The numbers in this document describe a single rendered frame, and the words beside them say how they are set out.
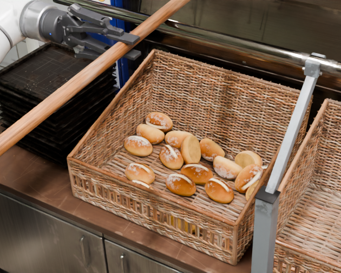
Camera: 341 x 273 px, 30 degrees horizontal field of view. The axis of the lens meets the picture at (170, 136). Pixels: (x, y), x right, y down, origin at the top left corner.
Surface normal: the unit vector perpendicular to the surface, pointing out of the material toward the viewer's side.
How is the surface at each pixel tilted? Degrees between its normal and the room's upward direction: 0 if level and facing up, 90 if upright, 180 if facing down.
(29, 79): 0
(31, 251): 90
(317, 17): 70
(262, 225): 90
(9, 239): 90
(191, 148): 52
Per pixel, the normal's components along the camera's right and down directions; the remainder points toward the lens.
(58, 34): 0.86, 0.29
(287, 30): -0.50, 0.23
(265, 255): -0.51, 0.54
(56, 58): -0.04, -0.79
